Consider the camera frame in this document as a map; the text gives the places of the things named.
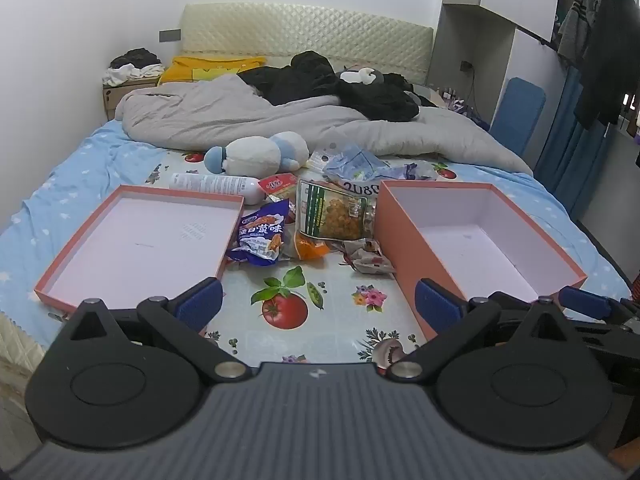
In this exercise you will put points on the silver foil packet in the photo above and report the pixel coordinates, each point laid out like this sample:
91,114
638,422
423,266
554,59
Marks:
320,160

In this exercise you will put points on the purple patterned cloth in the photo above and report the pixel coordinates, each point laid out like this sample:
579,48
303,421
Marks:
455,105

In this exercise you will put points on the black clothes rail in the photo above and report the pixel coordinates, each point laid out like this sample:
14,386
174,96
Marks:
540,37

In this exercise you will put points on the blue snack packet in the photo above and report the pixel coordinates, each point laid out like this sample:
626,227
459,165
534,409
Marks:
260,232

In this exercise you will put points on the white meat snack packet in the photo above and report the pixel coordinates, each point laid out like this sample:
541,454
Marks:
367,257

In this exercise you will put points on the cream quilted headboard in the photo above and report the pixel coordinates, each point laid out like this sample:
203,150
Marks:
300,30

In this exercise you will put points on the clear bluish plastic bag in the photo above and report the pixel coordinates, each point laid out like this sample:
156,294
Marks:
415,171

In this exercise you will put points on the black wall socket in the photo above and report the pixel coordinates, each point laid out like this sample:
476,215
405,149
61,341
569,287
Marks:
467,66

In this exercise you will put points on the blue curtain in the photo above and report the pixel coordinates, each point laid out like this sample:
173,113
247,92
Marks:
570,150

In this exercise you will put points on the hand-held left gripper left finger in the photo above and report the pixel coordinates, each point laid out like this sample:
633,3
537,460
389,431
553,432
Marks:
200,302

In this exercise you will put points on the cardboard box with clothes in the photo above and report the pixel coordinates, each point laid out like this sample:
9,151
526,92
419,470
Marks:
112,100

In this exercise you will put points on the shallow pink box lid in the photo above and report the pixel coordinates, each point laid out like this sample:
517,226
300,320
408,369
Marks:
140,245

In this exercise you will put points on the grey wall switch plate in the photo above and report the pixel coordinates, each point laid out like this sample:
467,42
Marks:
170,35

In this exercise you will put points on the black clothing pile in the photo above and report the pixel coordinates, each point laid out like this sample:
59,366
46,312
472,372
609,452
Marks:
300,82

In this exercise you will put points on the white bag with black print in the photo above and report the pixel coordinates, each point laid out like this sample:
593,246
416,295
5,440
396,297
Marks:
360,189

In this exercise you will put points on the black hanging jacket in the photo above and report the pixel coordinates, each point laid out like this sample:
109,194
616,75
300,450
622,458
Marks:
607,60

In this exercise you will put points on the black folded garment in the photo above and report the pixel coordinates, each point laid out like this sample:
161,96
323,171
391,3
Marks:
135,56

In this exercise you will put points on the grey duvet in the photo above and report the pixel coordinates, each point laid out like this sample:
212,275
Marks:
200,115

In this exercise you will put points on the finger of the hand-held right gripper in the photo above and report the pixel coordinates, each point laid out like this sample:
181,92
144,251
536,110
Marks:
582,302
507,300

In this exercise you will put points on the black and white plush toy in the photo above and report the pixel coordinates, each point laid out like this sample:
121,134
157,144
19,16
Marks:
357,76

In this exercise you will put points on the white and blue plush toy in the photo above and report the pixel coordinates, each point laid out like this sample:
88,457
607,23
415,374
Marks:
250,155

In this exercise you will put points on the white crumpled garment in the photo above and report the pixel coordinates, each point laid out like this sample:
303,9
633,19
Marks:
125,74

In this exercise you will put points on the white plastic bottle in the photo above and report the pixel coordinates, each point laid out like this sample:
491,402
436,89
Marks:
215,183

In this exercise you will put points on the orange snack packet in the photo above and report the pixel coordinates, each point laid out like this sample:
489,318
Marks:
310,248

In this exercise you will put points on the blue padded chair back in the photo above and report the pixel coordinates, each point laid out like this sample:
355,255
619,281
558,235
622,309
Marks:
520,110

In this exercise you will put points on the grey striped hanging sweater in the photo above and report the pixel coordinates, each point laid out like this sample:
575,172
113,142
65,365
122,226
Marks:
575,20

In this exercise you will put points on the deep pink box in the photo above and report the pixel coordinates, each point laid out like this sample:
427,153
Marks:
480,260

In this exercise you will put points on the red clear snack packet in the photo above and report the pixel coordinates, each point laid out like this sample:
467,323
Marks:
277,183

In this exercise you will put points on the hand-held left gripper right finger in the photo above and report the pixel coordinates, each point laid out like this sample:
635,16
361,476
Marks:
437,305

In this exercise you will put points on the yellow pillow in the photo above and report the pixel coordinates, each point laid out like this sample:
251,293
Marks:
200,67

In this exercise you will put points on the green label snack packet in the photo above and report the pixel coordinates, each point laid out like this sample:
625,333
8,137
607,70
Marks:
330,210

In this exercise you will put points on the blue starry bedsheet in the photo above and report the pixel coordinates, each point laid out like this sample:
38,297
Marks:
75,170

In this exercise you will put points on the light blue plastic bag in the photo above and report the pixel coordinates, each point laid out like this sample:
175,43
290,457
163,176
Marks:
357,162

